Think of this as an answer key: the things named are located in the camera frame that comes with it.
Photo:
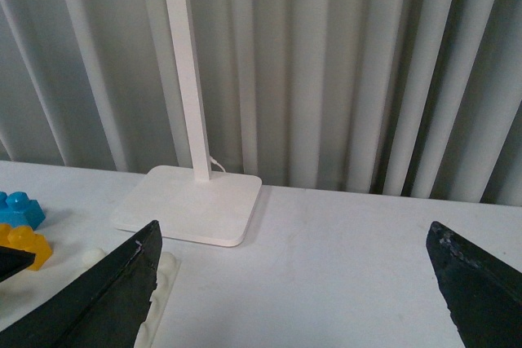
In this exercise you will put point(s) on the grey curtain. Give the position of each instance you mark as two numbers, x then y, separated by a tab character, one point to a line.
414	98

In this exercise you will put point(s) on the white desk lamp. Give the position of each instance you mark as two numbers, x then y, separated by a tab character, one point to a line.
192	204

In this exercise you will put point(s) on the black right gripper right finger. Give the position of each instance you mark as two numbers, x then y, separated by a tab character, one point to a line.
482	293

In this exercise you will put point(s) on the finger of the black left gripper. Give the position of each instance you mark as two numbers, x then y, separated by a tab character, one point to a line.
12	261

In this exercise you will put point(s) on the blue three-stud block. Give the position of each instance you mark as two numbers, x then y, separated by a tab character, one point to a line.
17	209

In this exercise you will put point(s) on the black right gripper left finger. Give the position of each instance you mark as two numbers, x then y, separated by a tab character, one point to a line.
103	307

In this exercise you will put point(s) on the yellow two-stud block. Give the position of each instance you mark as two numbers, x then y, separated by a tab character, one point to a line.
26	239

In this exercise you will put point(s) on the white studded base plate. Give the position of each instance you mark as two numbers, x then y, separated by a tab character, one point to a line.
167	271

